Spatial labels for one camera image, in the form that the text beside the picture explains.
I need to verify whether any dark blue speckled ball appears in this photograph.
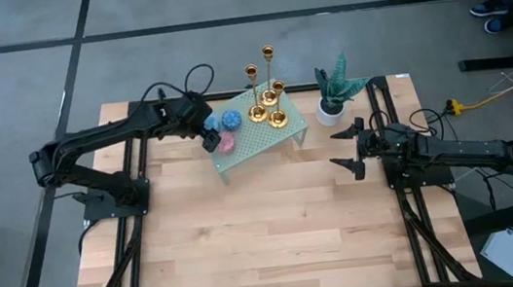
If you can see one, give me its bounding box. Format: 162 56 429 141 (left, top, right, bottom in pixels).
220 108 245 133

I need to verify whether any person's blue shoe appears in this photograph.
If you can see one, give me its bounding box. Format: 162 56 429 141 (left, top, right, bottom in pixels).
484 15 511 36
467 0 512 20

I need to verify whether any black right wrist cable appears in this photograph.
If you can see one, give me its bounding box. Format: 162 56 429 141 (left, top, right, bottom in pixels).
366 107 396 136

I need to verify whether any green perforated metal shelf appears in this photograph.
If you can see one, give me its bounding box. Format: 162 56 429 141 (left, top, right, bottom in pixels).
188 74 316 190

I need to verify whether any black desk leg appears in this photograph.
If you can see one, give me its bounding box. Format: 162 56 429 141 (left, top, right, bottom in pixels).
454 26 513 76

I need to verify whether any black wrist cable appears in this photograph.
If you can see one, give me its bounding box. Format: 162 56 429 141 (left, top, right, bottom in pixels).
135 61 219 106
366 107 396 136

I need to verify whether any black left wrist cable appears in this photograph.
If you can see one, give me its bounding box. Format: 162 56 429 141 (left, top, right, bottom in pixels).
135 61 219 106

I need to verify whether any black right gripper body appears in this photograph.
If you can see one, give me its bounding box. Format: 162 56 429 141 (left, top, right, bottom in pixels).
348 115 383 182

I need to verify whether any short gold candlestick holder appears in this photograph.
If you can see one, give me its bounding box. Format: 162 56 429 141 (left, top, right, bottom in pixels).
262 78 292 131

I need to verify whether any black aluminium table frame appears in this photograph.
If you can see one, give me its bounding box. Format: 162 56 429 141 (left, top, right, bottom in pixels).
48 51 483 287

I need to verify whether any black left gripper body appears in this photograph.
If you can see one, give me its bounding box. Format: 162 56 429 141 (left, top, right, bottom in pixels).
159 88 224 160

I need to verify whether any snake plant in white pot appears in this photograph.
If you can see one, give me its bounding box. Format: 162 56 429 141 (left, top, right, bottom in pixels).
308 49 376 129

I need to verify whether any yellow extension cable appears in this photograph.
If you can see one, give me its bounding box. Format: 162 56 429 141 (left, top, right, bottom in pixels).
441 63 513 117

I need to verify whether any pink speckled ball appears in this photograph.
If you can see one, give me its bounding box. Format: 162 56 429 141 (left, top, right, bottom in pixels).
214 129 238 156

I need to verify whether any white printed paper sheet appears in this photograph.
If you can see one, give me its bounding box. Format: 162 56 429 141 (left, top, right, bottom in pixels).
476 224 513 287

